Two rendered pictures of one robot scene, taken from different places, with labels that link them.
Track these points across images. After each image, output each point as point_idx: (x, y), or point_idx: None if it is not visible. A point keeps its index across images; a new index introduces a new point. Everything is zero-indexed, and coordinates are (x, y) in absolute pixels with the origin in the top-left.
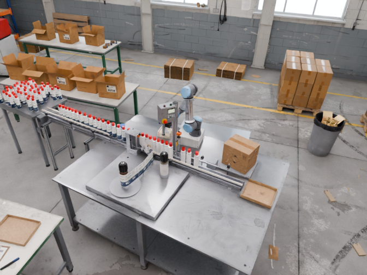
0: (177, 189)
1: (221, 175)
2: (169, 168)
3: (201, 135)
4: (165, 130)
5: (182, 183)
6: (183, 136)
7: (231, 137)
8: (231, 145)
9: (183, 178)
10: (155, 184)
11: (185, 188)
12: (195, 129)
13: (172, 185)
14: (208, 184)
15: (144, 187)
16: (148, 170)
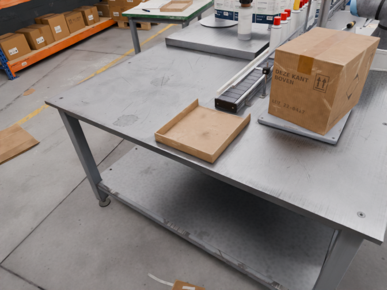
0: (216, 49)
1: (252, 79)
2: (261, 39)
3: (385, 50)
4: (368, 21)
5: (231, 53)
6: (359, 32)
7: (351, 33)
8: (311, 32)
9: (239, 49)
10: (223, 34)
11: (223, 59)
12: (378, 23)
13: (221, 43)
14: (233, 76)
15: (218, 29)
16: (254, 29)
